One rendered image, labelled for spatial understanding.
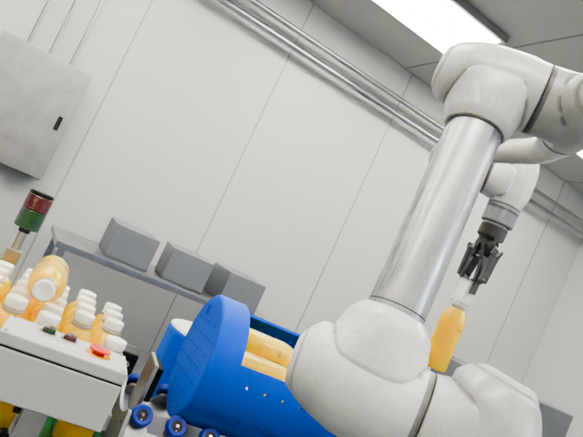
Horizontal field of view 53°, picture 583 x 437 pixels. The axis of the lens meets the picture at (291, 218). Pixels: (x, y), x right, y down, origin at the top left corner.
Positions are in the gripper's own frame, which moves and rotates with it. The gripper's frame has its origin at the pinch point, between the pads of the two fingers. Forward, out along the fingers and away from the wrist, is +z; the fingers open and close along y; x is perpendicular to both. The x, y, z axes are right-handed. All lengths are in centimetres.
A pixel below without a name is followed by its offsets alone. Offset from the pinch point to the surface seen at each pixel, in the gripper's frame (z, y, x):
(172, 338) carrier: 51, 40, 60
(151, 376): 46, -15, 72
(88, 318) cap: 38, -18, 89
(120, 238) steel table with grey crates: 54, 248, 73
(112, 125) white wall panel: -12, 321, 109
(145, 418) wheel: 52, -22, 71
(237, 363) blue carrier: 35, -24, 59
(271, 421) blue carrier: 43, -24, 47
